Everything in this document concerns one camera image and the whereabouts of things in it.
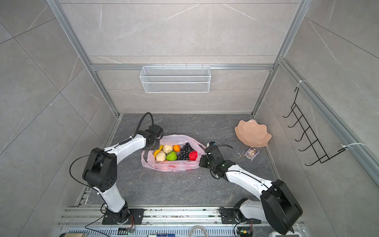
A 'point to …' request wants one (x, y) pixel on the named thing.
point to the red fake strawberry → (193, 155)
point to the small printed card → (251, 153)
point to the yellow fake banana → (157, 150)
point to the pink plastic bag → (148, 161)
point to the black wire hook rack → (315, 144)
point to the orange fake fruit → (176, 148)
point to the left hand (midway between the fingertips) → (152, 142)
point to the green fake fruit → (171, 156)
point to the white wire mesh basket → (175, 79)
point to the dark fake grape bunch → (184, 153)
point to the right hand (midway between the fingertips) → (200, 158)
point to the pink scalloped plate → (250, 133)
